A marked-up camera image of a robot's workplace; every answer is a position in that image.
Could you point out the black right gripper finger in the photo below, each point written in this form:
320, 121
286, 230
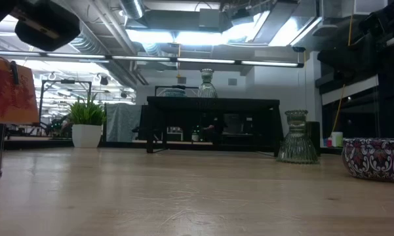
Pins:
341, 63
339, 52

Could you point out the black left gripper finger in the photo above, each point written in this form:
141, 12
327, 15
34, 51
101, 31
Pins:
15, 72

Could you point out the silver candle jar orange label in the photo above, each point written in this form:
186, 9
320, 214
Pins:
3, 98

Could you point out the purple patterned round tin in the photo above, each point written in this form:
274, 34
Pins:
375, 160

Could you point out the blue patterned round tin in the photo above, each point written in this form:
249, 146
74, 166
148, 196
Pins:
174, 93

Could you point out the white roll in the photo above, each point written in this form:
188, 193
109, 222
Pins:
337, 139

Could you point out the green plant in white pot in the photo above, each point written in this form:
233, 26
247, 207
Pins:
86, 131

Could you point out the grey fabric cover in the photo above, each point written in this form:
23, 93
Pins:
123, 121

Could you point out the black mesh metal shelf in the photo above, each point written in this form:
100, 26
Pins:
213, 103

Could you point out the LED light bar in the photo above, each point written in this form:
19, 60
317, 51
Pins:
203, 60

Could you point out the black metal frame stand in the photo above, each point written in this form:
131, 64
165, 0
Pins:
67, 81

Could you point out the black aluminium table frame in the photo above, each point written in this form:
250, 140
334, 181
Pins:
36, 144

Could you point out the silver ventilation duct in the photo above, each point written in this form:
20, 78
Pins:
132, 8

